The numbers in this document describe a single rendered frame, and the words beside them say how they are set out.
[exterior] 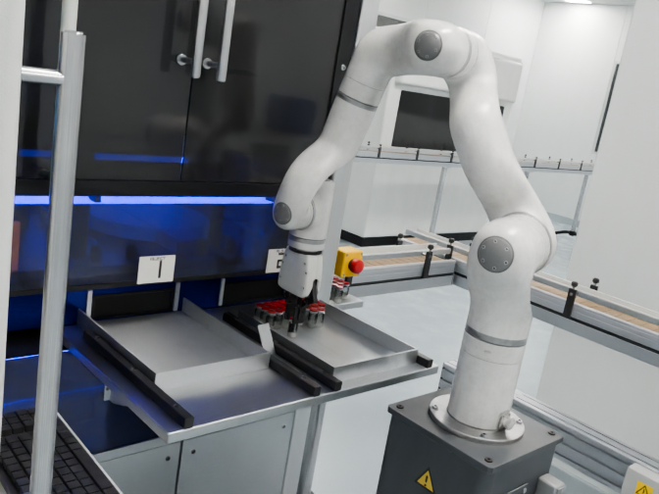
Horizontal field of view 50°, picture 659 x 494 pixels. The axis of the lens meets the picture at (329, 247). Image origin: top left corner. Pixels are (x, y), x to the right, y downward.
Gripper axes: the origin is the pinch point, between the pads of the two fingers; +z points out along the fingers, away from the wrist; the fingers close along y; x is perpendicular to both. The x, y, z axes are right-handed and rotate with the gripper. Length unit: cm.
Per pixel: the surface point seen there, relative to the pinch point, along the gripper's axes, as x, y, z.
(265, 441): 9.6, -14.3, 43.3
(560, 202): 808, -379, 67
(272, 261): 2.6, -14.1, -7.9
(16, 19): -79, 41, -54
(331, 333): 10.9, 2.1, 5.9
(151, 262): -30.0, -14.1, -9.6
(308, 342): 1.5, 4.4, 5.9
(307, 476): 43, -29, 73
